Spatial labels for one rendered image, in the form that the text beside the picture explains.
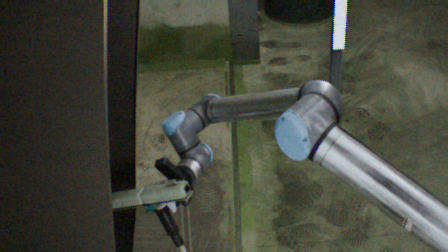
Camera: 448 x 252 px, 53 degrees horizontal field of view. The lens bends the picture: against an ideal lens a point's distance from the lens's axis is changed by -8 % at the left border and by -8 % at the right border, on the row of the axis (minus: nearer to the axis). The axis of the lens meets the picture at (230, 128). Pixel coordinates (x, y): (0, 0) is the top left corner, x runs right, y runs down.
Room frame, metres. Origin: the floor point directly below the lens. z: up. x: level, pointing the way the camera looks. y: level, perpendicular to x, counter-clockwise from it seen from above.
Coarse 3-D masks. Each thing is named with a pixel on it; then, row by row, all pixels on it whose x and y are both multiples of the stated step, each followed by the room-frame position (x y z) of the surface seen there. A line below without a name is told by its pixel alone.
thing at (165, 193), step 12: (168, 180) 0.95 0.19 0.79; (120, 192) 1.01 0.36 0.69; (132, 192) 0.98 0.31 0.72; (144, 192) 0.96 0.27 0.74; (156, 192) 0.94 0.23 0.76; (168, 192) 0.92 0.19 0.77; (180, 192) 0.91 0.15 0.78; (192, 192) 0.94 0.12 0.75; (120, 204) 0.97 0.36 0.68; (132, 204) 0.95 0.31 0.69; (156, 204) 0.93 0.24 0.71; (168, 216) 0.92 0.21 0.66; (168, 228) 0.91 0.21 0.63; (180, 240) 0.89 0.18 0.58
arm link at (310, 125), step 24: (312, 96) 0.96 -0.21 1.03; (288, 120) 0.88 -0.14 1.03; (312, 120) 0.88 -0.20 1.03; (336, 120) 0.92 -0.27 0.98; (288, 144) 0.87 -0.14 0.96; (312, 144) 0.83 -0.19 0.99; (336, 144) 0.82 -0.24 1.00; (360, 144) 0.82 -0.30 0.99; (336, 168) 0.78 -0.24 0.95; (360, 168) 0.76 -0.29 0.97; (384, 168) 0.75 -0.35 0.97; (360, 192) 0.73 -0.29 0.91; (384, 192) 0.70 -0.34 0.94; (408, 192) 0.68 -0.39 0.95; (408, 216) 0.64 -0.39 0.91; (432, 216) 0.62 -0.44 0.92; (432, 240) 0.59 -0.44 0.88
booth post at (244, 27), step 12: (228, 0) 2.70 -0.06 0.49; (240, 0) 2.70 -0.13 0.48; (252, 0) 2.70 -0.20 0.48; (240, 12) 2.70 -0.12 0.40; (252, 12) 2.70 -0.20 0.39; (240, 24) 2.70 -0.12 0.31; (252, 24) 2.70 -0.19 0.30; (240, 36) 2.70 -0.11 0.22; (252, 36) 2.70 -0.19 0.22; (240, 48) 2.70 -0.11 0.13; (252, 48) 2.70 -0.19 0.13; (240, 60) 2.70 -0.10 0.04; (252, 60) 2.70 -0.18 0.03
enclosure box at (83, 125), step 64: (0, 0) 0.52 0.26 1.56; (64, 0) 0.52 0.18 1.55; (128, 0) 1.12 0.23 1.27; (0, 64) 0.52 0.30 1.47; (64, 64) 0.52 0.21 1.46; (128, 64) 1.12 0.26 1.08; (0, 128) 0.52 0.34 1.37; (64, 128) 0.52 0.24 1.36; (128, 128) 1.12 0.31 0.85; (0, 192) 0.52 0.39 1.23; (64, 192) 0.52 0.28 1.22
